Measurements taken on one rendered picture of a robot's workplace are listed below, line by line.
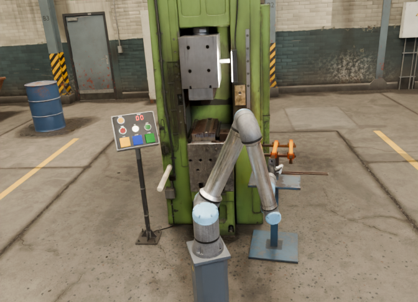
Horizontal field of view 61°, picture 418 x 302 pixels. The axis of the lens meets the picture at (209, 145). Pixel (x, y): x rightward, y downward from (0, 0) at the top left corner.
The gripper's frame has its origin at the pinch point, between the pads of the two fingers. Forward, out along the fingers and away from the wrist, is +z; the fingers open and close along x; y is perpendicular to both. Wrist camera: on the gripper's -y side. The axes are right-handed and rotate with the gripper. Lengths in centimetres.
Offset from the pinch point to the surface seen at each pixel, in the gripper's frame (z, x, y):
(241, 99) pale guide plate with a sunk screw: 59, -30, -32
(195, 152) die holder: 34, -66, 9
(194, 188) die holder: 34, -70, 42
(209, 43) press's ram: 43, -52, -79
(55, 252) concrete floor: -11, -190, 92
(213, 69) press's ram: 43, -49, -59
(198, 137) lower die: 41, -65, -3
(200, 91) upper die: 41, -61, -42
